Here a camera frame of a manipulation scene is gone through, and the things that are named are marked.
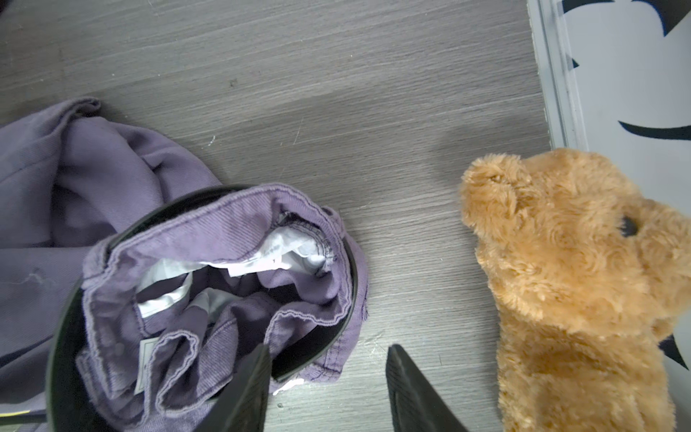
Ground brown teddy bear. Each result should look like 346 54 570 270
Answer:
459 149 690 431

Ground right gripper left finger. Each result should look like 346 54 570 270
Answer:
194 345 272 432

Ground purple trousers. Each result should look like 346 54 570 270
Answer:
0 96 371 432

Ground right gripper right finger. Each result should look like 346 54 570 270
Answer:
385 344 468 432

